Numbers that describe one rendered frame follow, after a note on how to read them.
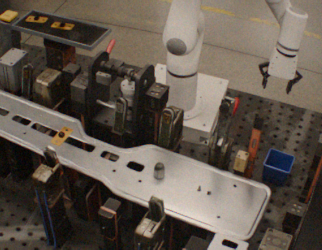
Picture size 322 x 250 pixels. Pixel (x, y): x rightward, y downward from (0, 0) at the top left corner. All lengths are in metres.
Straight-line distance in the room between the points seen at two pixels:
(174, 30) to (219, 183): 0.55
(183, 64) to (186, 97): 0.16
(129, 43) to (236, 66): 0.79
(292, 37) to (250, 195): 0.56
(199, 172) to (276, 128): 0.73
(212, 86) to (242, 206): 0.82
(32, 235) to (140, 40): 2.40
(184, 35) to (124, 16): 2.47
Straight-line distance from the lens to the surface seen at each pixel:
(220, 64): 3.72
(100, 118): 1.78
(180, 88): 1.98
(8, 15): 2.04
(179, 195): 1.50
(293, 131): 2.22
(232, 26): 4.20
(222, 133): 1.54
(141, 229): 1.36
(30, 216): 1.85
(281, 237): 1.37
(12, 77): 1.86
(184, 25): 1.77
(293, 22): 1.73
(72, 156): 1.60
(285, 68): 1.83
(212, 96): 2.16
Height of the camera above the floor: 2.14
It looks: 42 degrees down
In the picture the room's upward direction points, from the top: 3 degrees clockwise
